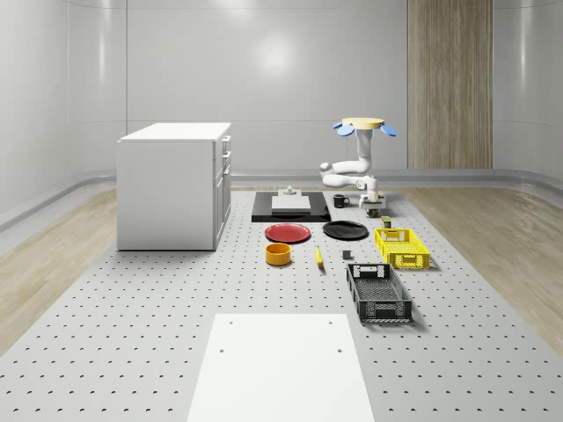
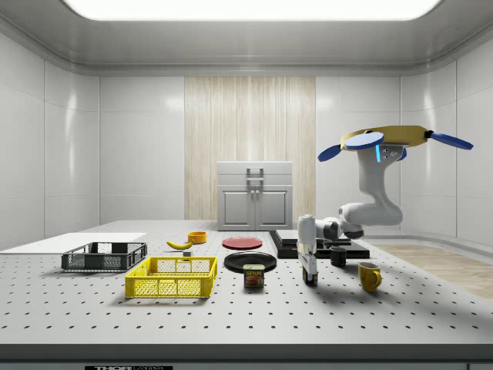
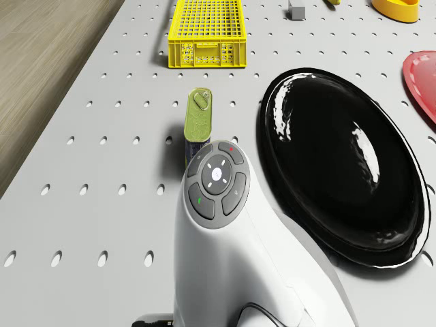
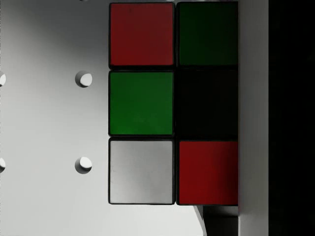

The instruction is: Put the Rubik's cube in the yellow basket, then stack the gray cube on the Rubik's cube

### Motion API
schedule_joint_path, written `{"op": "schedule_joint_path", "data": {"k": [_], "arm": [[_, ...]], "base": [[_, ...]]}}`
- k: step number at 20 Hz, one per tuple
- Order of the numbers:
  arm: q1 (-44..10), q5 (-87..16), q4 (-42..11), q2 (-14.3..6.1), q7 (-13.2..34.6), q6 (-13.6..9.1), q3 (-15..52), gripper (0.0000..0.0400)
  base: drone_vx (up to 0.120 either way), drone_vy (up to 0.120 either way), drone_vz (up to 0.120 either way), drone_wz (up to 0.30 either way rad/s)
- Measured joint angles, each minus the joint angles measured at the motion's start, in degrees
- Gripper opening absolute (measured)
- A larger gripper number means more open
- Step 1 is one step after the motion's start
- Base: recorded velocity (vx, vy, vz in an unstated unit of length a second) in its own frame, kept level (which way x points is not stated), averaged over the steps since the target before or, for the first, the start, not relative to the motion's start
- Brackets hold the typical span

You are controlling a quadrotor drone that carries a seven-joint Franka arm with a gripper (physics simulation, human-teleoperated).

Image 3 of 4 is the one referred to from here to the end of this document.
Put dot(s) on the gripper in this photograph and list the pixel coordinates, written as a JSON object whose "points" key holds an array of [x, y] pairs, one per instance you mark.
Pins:
{"points": [[153, 320]]}

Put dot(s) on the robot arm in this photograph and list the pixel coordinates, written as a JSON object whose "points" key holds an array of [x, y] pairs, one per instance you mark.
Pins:
{"points": [[231, 259]]}

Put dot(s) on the flat-sided can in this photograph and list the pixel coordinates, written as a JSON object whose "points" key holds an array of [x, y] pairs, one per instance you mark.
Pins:
{"points": [[198, 119]]}

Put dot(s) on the black plate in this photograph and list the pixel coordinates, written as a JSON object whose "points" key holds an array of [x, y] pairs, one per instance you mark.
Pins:
{"points": [[340, 170]]}

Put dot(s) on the yellow basket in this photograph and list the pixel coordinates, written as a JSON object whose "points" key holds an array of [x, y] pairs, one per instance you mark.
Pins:
{"points": [[206, 54]]}

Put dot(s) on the grey cube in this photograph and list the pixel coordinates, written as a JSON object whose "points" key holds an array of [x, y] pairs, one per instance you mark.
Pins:
{"points": [[297, 12]]}

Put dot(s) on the red plate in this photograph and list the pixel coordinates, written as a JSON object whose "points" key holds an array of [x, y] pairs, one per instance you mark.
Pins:
{"points": [[422, 85]]}

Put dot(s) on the banana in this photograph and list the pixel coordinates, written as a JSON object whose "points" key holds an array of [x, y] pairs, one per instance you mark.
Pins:
{"points": [[334, 1]]}

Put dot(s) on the yellow bowl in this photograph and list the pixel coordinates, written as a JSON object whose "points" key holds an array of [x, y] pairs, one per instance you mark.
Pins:
{"points": [[398, 12]]}

